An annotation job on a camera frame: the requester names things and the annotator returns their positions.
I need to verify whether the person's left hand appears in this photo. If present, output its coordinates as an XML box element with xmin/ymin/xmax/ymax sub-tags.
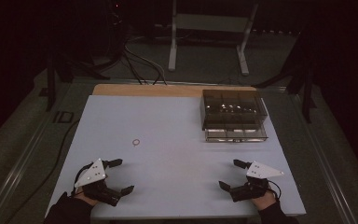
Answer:
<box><xmin>74</xmin><ymin>187</ymin><xmax>103</xmax><ymax>207</ymax></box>

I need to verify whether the black tripod stand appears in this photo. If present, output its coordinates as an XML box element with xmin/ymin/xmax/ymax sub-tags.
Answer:
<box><xmin>251</xmin><ymin>29</ymin><xmax>320</xmax><ymax>124</ymax></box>
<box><xmin>37</xmin><ymin>46</ymin><xmax>112</xmax><ymax>113</ymax></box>

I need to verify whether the wooden table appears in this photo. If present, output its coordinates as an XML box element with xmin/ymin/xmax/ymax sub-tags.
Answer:
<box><xmin>91</xmin><ymin>83</ymin><xmax>257</xmax><ymax>98</ymax></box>

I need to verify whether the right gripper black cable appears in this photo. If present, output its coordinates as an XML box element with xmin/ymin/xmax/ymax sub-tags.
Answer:
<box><xmin>266</xmin><ymin>179</ymin><xmax>282</xmax><ymax>201</ymax></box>

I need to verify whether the black rectangular floor frame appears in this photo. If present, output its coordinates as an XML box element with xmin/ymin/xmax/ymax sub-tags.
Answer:
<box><xmin>53</xmin><ymin>110</ymin><xmax>75</xmax><ymax>124</ymax></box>

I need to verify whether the small shiny trinkets group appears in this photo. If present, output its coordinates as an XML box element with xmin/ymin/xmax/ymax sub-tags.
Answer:
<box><xmin>205</xmin><ymin>103</ymin><xmax>257</xmax><ymax>114</ymax></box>

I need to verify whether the black floor cable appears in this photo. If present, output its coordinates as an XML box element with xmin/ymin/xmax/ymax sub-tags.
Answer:
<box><xmin>3</xmin><ymin>119</ymin><xmax>80</xmax><ymax>224</ymax></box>

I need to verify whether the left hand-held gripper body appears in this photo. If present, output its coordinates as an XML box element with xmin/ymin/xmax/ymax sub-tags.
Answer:
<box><xmin>74</xmin><ymin>157</ymin><xmax>123</xmax><ymax>207</ymax></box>

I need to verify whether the white floor cable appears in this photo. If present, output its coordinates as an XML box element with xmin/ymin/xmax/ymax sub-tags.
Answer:
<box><xmin>124</xmin><ymin>35</ymin><xmax>166</xmax><ymax>82</ymax></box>

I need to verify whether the white table mat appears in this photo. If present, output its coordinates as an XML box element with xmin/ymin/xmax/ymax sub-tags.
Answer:
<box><xmin>45</xmin><ymin>94</ymin><xmax>308</xmax><ymax>219</ymax></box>

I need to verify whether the black cable bundle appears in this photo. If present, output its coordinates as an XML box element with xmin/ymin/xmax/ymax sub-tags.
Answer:
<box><xmin>121</xmin><ymin>43</ymin><xmax>169</xmax><ymax>86</ymax></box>

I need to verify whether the grey metal stand frame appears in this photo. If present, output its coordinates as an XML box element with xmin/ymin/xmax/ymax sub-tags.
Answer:
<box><xmin>167</xmin><ymin>0</ymin><xmax>260</xmax><ymax>77</ymax></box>

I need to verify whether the clear smoky drawer box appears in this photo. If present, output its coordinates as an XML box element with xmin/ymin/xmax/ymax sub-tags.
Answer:
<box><xmin>199</xmin><ymin>89</ymin><xmax>269</xmax><ymax>144</ymax></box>

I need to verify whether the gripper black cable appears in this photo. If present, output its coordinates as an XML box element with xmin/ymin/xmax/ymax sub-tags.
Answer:
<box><xmin>266</xmin><ymin>179</ymin><xmax>282</xmax><ymax>201</ymax></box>
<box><xmin>73</xmin><ymin>161</ymin><xmax>95</xmax><ymax>195</ymax></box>

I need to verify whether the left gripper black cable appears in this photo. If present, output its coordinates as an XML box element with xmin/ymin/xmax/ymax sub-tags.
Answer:
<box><xmin>73</xmin><ymin>161</ymin><xmax>95</xmax><ymax>195</ymax></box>

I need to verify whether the person's right hand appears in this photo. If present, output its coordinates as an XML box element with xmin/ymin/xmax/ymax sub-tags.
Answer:
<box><xmin>250</xmin><ymin>189</ymin><xmax>278</xmax><ymax>212</ymax></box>

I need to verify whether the metal floor rail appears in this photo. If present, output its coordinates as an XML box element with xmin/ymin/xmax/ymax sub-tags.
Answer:
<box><xmin>287</xmin><ymin>90</ymin><xmax>358</xmax><ymax>224</ymax></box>
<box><xmin>0</xmin><ymin>78</ymin><xmax>76</xmax><ymax>224</ymax></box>

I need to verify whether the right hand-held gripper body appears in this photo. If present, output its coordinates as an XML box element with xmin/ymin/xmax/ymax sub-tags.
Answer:
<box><xmin>228</xmin><ymin>160</ymin><xmax>285</xmax><ymax>203</ymax></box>

